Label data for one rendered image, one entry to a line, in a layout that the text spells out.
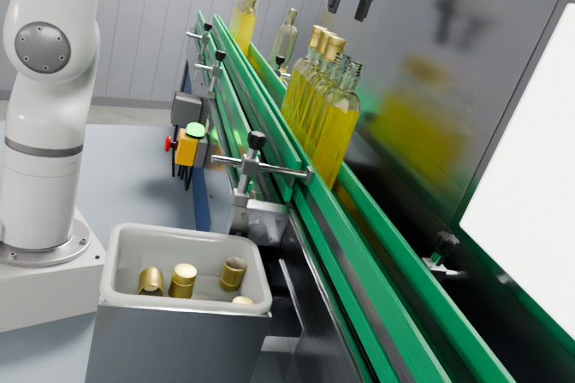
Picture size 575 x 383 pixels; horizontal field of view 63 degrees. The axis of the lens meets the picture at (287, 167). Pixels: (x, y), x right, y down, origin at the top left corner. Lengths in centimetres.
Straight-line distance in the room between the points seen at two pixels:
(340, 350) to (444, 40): 51
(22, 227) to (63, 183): 10
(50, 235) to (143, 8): 336
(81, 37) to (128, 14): 337
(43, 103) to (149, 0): 335
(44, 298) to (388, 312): 60
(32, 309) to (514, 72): 83
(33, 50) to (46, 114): 13
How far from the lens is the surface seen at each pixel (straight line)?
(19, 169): 87
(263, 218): 79
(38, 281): 90
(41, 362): 90
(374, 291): 57
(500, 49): 73
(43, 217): 89
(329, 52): 92
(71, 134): 85
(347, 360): 58
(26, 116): 84
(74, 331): 95
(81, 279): 92
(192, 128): 116
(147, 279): 71
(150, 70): 431
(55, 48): 75
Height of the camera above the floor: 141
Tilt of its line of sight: 21 degrees down
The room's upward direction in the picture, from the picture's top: 18 degrees clockwise
